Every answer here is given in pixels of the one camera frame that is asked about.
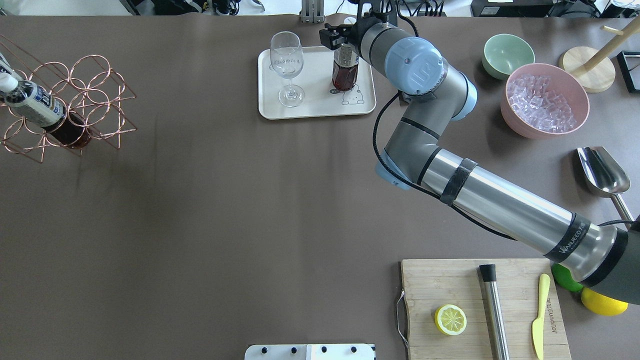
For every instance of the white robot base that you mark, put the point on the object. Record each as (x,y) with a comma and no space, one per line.
(317,351)

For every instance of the bamboo cutting board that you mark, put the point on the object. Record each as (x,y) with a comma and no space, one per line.
(430,283)

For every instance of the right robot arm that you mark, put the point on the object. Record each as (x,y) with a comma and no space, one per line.
(603,258)

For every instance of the half lemon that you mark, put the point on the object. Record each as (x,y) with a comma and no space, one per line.
(450,320)

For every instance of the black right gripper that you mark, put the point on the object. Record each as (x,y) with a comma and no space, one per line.
(353,36)

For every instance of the mint green bowl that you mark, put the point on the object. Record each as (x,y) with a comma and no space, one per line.
(504,53)

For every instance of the steel ice scoop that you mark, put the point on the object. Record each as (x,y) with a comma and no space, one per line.
(606,178)

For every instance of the pink bowl of ice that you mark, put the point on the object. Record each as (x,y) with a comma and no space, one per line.
(543,101)

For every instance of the steel cylinder grinder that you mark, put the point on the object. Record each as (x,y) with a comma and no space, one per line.
(490,283)

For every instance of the cream rabbit tray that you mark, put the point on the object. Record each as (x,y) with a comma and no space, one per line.
(321,98)

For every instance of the whole lemon lower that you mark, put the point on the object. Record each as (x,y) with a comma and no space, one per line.
(601,304)

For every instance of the black box with label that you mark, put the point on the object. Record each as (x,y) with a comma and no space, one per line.
(510,8)

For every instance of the aluminium frame post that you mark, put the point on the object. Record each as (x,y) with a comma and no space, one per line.
(312,11)

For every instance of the black tray at table end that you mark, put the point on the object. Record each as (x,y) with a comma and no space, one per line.
(629,62)

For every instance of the tea bottle grasped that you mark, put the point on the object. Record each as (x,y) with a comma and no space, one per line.
(345,68)

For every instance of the green lime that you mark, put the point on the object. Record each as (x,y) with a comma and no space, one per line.
(563,277)

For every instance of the yellow plastic knife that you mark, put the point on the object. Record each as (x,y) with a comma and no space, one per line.
(537,325)

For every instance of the wine glass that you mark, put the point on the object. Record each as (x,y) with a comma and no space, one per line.
(286,59)

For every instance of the tea bottle at basket end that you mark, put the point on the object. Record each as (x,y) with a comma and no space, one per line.
(38,106)

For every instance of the copper wire bottle basket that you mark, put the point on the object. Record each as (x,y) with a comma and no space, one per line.
(91,89)

